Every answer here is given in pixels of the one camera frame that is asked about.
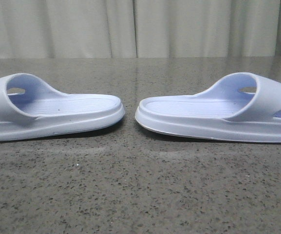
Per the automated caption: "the light blue slipper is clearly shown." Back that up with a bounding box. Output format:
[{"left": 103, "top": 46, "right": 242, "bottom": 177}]
[
  {"left": 135, "top": 72, "right": 281, "bottom": 143},
  {"left": 0, "top": 73, "right": 125, "bottom": 141}
]

